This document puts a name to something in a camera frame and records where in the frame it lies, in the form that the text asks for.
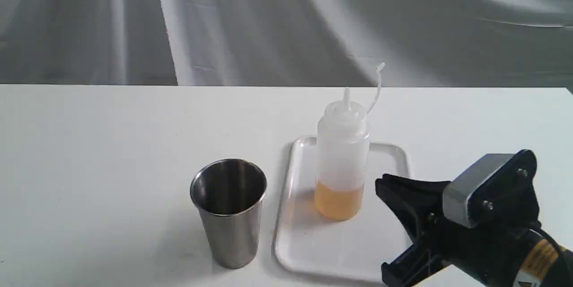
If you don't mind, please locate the grey fabric backdrop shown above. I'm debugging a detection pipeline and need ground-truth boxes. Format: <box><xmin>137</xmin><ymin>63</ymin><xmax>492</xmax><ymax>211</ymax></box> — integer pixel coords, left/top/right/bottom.
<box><xmin>0</xmin><ymin>0</ymin><xmax>573</xmax><ymax>90</ymax></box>

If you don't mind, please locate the translucent plastic squeeze bottle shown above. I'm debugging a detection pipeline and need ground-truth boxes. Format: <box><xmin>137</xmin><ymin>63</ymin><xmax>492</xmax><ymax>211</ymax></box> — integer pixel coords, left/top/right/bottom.
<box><xmin>314</xmin><ymin>62</ymin><xmax>385</xmax><ymax>221</ymax></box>

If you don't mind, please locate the stainless steel cup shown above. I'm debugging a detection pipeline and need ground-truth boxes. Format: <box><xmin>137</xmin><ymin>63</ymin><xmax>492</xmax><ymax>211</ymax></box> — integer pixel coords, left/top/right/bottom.
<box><xmin>189</xmin><ymin>158</ymin><xmax>267</xmax><ymax>270</ymax></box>

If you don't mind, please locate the white rectangular plastic tray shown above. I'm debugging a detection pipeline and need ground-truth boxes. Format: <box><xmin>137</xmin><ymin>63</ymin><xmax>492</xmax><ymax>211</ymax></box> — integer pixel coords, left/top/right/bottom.
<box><xmin>274</xmin><ymin>136</ymin><xmax>411</xmax><ymax>283</ymax></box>

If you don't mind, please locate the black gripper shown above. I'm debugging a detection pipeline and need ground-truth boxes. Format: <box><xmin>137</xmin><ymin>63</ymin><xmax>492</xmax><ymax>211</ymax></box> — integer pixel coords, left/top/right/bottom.
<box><xmin>375</xmin><ymin>173</ymin><xmax>543</xmax><ymax>287</ymax></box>

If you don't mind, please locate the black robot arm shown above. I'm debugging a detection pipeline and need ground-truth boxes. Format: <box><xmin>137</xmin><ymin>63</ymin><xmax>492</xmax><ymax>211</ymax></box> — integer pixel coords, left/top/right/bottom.
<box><xmin>375</xmin><ymin>174</ymin><xmax>572</xmax><ymax>287</ymax></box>

